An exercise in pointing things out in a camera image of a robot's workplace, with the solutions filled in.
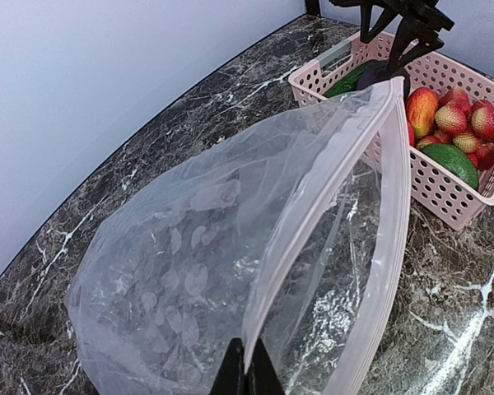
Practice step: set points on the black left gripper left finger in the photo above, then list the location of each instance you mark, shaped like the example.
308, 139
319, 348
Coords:
230, 378

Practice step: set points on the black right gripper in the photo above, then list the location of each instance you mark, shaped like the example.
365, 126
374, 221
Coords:
403, 10

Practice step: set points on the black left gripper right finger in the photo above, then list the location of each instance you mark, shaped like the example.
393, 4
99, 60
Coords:
261, 377

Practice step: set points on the dark purple eggplant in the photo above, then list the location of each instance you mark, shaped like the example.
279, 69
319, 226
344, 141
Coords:
377, 71

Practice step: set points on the green cucumber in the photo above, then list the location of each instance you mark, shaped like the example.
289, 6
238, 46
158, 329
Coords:
348, 83

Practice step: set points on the clear zip top bag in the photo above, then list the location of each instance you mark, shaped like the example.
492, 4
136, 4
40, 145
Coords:
292, 231

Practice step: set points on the pink perforated plastic basket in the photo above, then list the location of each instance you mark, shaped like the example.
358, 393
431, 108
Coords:
434, 187

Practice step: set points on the orange yellow mango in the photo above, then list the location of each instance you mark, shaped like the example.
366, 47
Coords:
421, 108

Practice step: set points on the black right frame post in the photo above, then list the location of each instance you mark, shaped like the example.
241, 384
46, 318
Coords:
312, 7

